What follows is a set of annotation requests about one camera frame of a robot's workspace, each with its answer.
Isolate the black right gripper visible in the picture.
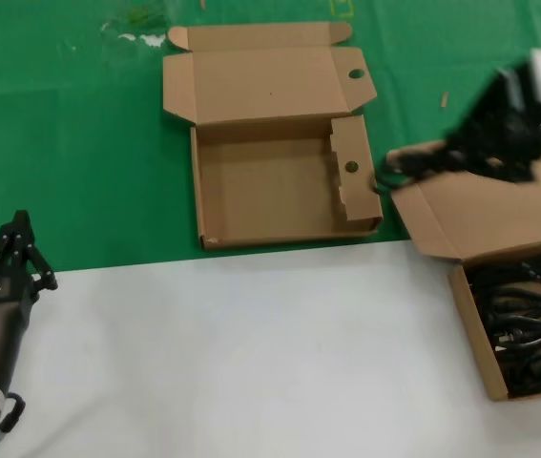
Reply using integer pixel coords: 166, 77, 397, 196
434, 61, 541, 186

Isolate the black power cord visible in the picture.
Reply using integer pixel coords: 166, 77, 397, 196
484, 295, 541, 349
373, 141, 447, 195
468, 252, 541, 306
496, 341, 541, 398

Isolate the brown cardboard mailer box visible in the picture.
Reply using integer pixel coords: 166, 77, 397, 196
386, 140, 541, 402
162, 21, 385, 250

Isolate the green table cloth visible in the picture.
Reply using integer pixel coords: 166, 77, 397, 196
0, 0, 541, 282

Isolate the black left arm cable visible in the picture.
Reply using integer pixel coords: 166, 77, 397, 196
0, 390, 27, 458

